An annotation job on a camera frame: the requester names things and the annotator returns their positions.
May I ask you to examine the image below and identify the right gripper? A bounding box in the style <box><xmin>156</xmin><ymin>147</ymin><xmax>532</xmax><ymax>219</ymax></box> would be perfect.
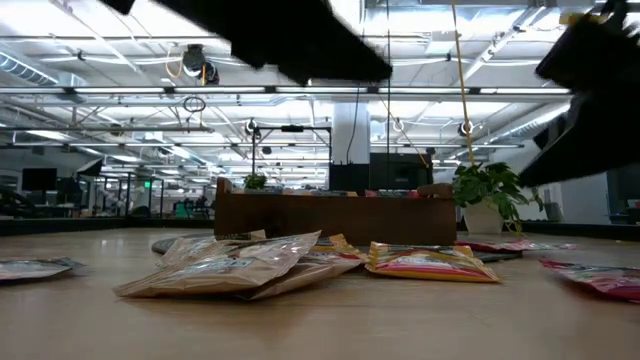
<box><xmin>517</xmin><ymin>0</ymin><xmax>640</xmax><ymax>189</ymax></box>

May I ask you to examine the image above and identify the orange tea packet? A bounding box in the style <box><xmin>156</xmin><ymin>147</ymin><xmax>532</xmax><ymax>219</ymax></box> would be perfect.
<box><xmin>310</xmin><ymin>232</ymin><xmax>370</xmax><ymax>262</ymax></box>
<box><xmin>364</xmin><ymin>241</ymin><xmax>502</xmax><ymax>285</ymax></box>
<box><xmin>308</xmin><ymin>188</ymin><xmax>359</xmax><ymax>198</ymax></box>

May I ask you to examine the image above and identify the wooden three-compartment tray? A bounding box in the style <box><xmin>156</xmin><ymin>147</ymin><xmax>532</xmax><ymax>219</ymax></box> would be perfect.
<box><xmin>213</xmin><ymin>177</ymin><xmax>457</xmax><ymax>246</ymax></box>

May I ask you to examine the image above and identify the potted green plant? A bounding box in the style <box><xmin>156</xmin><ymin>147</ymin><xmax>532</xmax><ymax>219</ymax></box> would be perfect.
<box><xmin>451</xmin><ymin>160</ymin><xmax>545</xmax><ymax>236</ymax></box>

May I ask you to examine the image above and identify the small distant green plant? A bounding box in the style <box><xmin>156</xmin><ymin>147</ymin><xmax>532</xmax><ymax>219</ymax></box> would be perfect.
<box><xmin>243</xmin><ymin>173</ymin><xmax>269</xmax><ymax>191</ymax></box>

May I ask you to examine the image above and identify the black box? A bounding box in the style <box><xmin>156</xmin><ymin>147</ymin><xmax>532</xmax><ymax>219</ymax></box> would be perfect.
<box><xmin>328</xmin><ymin>162</ymin><xmax>372</xmax><ymax>194</ymax></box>

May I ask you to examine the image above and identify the long ceiling light strip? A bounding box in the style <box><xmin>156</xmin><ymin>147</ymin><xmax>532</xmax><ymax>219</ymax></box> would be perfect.
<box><xmin>0</xmin><ymin>85</ymin><xmax>572</xmax><ymax>97</ymax></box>

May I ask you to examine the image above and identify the large black screen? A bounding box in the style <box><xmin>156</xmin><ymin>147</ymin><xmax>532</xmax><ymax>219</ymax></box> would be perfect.
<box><xmin>368</xmin><ymin>152</ymin><xmax>434</xmax><ymax>192</ymax></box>

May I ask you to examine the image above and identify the round grey placemat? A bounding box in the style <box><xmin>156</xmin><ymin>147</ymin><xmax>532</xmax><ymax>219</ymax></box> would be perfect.
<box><xmin>150</xmin><ymin>230</ymin><xmax>525</xmax><ymax>265</ymax></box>

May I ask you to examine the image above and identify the black monitor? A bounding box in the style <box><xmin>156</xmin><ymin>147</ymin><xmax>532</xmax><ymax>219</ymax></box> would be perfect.
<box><xmin>20</xmin><ymin>167</ymin><xmax>58</xmax><ymax>193</ymax></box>

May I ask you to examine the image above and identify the black ceiling cable reel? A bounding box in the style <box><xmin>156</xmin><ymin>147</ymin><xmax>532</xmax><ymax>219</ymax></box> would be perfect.
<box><xmin>180</xmin><ymin>43</ymin><xmax>221</xmax><ymax>86</ymax></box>

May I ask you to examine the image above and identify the black rig frame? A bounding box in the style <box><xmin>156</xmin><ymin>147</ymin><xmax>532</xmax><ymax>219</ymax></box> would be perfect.
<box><xmin>250</xmin><ymin>123</ymin><xmax>334</xmax><ymax>177</ymax></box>

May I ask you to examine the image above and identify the yellow cable tag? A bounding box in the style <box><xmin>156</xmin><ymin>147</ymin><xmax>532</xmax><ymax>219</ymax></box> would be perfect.
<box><xmin>558</xmin><ymin>11</ymin><xmax>610</xmax><ymax>27</ymax></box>

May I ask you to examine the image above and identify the yellow cable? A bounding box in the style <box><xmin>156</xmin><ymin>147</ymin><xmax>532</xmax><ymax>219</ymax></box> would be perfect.
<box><xmin>449</xmin><ymin>0</ymin><xmax>477</xmax><ymax>167</ymax></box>

